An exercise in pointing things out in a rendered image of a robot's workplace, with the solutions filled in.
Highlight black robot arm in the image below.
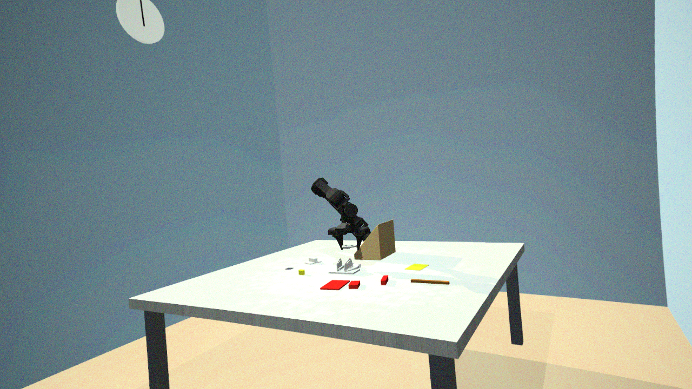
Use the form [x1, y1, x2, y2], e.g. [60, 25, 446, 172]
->
[311, 177, 368, 235]

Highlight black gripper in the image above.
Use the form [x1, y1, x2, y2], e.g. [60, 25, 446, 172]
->
[328, 216, 370, 250]

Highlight red flat plate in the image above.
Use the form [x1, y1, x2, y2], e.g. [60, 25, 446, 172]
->
[320, 280, 350, 290]

